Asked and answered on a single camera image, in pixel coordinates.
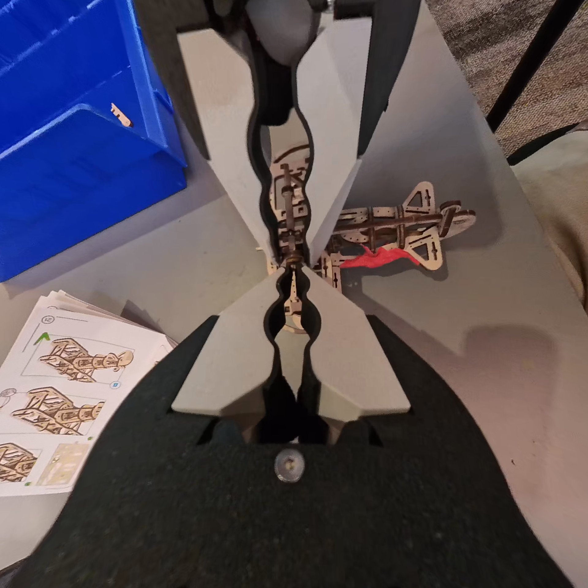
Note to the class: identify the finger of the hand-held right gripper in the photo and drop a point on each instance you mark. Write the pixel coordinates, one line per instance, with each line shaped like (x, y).
(335, 115)
(220, 115)

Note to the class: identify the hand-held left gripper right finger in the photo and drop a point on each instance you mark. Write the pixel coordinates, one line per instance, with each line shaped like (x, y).
(358, 363)

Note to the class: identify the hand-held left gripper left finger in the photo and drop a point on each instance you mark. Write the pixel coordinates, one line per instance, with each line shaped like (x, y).
(220, 363)

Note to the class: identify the wooden model airplane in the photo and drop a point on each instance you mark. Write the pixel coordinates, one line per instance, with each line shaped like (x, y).
(413, 220)

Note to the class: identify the grey desk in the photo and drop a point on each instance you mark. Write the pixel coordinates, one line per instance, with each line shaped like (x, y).
(206, 257)

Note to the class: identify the small wooden puzzle piece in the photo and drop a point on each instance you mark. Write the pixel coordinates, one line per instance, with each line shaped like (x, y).
(120, 115)

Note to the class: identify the assembly instruction booklet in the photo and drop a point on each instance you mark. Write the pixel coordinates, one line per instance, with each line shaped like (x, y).
(92, 330)

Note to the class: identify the black tripod leg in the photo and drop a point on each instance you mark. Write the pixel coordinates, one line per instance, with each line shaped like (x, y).
(528, 64)

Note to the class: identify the blue plastic bin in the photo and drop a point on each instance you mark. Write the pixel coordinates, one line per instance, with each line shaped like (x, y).
(69, 183)

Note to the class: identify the person's beige pants leg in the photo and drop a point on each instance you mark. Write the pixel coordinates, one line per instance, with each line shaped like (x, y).
(560, 206)

